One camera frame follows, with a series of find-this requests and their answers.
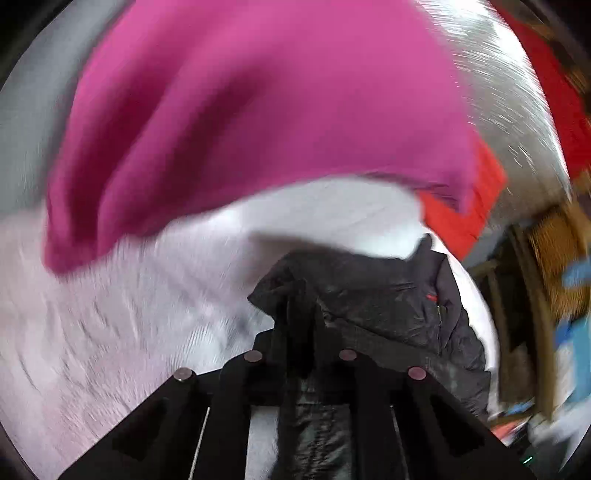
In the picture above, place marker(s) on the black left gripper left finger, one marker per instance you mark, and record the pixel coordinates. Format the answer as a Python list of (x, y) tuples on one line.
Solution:
[(194, 426)]

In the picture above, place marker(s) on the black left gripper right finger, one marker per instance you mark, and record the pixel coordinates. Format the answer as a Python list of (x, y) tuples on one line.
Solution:
[(408, 426)]

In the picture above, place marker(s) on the black quilted jacket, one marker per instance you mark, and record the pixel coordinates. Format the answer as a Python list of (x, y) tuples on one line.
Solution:
[(399, 312)]

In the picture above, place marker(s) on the wooden shelf rack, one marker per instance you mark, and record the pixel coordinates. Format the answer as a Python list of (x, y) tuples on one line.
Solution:
[(511, 284)]

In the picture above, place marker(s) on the red pillow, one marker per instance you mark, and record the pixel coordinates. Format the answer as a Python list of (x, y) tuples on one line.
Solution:
[(460, 232)]

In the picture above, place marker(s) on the wicker basket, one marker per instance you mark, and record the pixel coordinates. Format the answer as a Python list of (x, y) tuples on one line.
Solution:
[(558, 238)]

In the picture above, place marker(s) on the magenta pillow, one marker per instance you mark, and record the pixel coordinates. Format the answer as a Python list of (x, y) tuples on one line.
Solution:
[(186, 106)]

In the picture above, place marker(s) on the grey hoodie sweatshirt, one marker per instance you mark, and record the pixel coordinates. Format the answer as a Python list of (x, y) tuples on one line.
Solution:
[(37, 96)]

